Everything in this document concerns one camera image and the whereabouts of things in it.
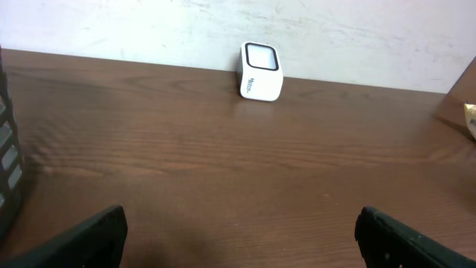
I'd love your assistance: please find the cream yellow snack bag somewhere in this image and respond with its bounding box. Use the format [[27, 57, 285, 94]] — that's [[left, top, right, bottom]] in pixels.
[[463, 103, 476, 138]]

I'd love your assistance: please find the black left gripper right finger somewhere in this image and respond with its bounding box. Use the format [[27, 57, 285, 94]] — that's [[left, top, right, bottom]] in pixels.
[[354, 206, 475, 268]]

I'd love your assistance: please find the grey plastic shopping basket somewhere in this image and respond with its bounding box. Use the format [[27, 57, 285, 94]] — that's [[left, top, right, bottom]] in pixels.
[[1, 60, 25, 240]]

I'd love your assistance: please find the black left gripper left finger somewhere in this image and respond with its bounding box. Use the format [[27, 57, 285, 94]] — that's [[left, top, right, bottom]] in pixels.
[[1, 205, 128, 268]]

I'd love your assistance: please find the white barcode scanner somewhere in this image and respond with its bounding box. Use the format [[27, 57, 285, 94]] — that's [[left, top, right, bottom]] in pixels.
[[237, 42, 283, 102]]

